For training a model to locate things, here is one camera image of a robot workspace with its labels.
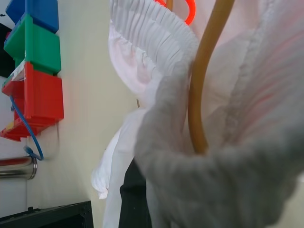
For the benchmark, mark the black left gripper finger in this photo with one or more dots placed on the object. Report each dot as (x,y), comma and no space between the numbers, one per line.
(134,199)

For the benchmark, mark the black open computer case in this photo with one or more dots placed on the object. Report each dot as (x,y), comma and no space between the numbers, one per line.
(47,216)

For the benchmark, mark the green plastic bin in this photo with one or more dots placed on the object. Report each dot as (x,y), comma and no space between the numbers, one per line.
(40,45)

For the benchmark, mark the blue plastic bin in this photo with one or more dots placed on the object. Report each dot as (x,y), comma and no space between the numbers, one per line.
(40,12)

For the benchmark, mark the white shorts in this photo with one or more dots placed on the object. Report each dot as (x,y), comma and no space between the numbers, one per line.
(213,118)

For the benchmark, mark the black fabric pouch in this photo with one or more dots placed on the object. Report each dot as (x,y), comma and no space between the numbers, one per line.
(4,54)

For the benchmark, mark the silver metal cup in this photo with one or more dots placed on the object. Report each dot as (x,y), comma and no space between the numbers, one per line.
(16,167)

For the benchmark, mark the red plastic bin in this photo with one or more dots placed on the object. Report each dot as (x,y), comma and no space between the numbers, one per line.
(42,97)

